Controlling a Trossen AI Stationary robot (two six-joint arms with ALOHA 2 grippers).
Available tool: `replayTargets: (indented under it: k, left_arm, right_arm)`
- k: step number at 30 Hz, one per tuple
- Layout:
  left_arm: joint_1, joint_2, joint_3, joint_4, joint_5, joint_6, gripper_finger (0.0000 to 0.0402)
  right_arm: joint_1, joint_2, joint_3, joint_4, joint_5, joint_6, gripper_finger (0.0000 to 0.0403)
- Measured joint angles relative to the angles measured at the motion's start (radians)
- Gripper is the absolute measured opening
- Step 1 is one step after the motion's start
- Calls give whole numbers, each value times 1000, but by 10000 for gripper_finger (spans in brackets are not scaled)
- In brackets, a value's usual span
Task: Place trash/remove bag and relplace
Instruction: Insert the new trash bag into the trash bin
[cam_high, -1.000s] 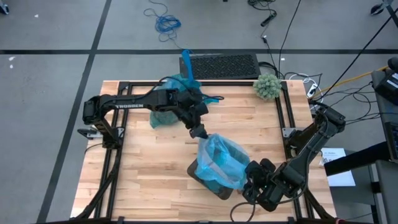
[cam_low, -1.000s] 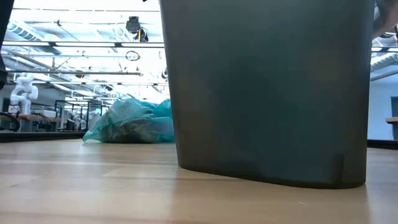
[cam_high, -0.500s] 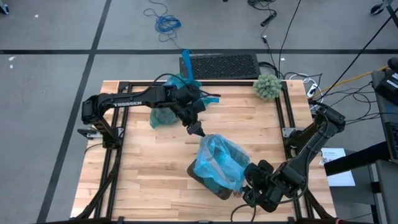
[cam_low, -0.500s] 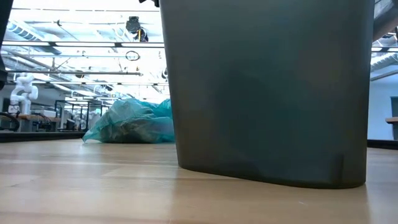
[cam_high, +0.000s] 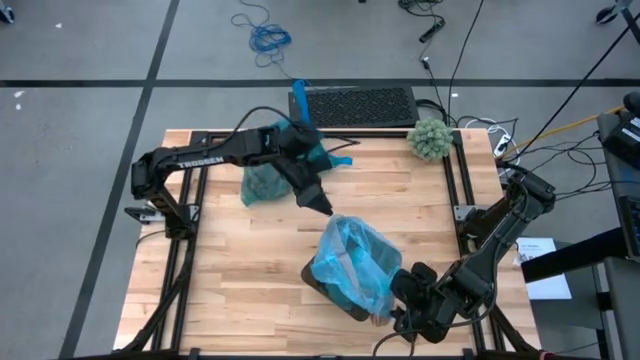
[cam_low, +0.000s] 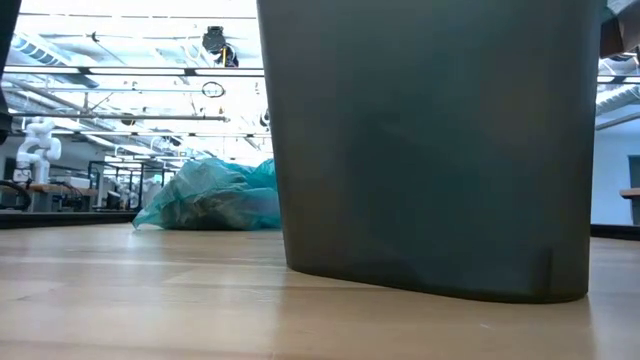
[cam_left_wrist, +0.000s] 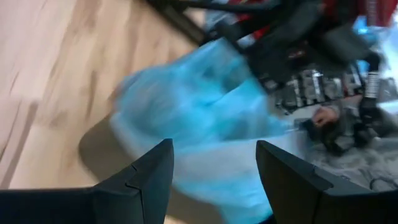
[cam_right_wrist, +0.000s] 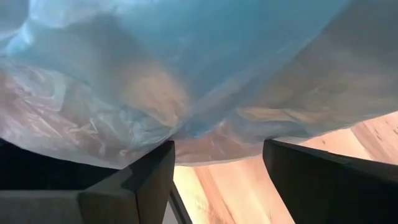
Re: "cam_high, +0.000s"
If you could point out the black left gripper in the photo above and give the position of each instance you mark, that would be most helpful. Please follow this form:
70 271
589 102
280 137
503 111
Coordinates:
302 175

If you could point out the light blue plastic bag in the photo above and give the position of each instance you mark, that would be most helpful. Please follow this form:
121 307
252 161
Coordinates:
357 260

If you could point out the black desk device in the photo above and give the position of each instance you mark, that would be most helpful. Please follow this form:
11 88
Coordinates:
622 140

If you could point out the grey control box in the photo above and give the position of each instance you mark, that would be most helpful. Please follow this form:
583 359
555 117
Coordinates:
622 310

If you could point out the teal trash bag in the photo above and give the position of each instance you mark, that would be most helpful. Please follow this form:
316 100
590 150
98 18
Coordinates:
265 182

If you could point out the green fuzzy ball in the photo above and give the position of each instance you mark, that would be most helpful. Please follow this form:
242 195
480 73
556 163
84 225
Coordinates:
430 140

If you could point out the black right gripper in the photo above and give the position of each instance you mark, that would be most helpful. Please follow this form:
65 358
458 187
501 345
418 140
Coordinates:
417 295

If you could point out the black trash bin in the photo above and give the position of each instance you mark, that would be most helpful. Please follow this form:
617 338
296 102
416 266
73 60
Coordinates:
320 287

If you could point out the black keyboard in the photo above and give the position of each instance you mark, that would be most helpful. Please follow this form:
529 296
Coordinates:
632 225

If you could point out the black monitor panel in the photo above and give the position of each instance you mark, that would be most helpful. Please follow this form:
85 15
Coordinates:
575 255

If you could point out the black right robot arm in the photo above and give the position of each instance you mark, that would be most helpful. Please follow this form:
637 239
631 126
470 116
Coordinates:
500 235

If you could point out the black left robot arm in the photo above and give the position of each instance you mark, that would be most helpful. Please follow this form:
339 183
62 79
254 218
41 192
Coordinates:
210 157

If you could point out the white paper sheet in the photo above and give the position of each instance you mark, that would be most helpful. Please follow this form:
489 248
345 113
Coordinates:
547 290

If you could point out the black floor object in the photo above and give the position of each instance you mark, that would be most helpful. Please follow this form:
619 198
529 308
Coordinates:
5 14

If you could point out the black power strip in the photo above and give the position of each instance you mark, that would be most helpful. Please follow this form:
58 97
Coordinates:
432 31

